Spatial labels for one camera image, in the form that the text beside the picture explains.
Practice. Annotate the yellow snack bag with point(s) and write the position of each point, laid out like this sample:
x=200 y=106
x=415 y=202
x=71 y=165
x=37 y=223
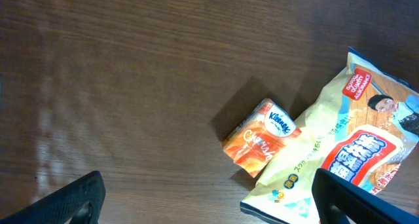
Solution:
x=363 y=125

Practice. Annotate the orange Kleenex tissue pack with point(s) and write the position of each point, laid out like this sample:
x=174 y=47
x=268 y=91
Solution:
x=260 y=137

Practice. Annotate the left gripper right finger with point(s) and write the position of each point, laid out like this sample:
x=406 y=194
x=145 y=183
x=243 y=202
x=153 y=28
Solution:
x=339 y=201

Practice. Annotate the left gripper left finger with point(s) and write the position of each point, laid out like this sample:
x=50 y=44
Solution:
x=78 y=202

